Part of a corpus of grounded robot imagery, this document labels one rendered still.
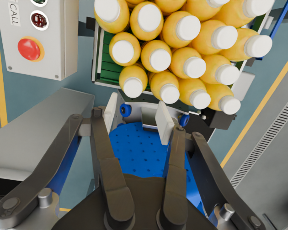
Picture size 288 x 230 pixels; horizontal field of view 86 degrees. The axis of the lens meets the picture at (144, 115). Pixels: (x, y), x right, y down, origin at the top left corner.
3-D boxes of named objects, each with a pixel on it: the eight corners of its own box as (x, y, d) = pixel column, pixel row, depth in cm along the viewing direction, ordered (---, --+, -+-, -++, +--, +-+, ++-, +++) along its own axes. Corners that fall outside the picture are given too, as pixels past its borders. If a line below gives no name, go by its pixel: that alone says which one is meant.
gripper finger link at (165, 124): (168, 122, 17) (174, 124, 17) (159, 100, 23) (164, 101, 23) (161, 145, 18) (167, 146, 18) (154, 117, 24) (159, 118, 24)
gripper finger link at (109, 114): (108, 138, 17) (101, 136, 17) (115, 111, 23) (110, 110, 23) (110, 113, 16) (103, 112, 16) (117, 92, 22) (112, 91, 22)
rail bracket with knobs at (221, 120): (192, 112, 58) (202, 127, 49) (199, 95, 55) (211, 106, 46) (216, 117, 60) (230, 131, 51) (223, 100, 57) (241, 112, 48)
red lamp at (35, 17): (34, 26, 27) (29, 25, 26) (32, 11, 26) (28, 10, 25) (47, 29, 27) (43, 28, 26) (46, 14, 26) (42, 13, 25)
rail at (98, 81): (96, 81, 46) (94, 84, 44) (97, 79, 46) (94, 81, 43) (217, 104, 52) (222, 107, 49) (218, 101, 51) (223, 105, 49)
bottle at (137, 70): (122, 81, 51) (117, 101, 35) (122, 59, 48) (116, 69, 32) (143, 81, 52) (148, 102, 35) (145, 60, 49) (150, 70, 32)
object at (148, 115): (139, 112, 54) (141, 131, 43) (141, 106, 53) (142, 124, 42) (167, 117, 55) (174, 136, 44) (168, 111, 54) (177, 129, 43)
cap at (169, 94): (156, 94, 35) (157, 96, 33) (168, 80, 33) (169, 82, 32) (169, 103, 36) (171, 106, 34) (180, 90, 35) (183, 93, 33)
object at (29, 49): (22, 57, 29) (18, 58, 28) (19, 36, 27) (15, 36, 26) (43, 61, 29) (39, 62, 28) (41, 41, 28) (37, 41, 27)
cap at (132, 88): (124, 94, 34) (123, 97, 33) (124, 76, 32) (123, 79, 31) (141, 95, 34) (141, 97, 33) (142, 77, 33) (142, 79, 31)
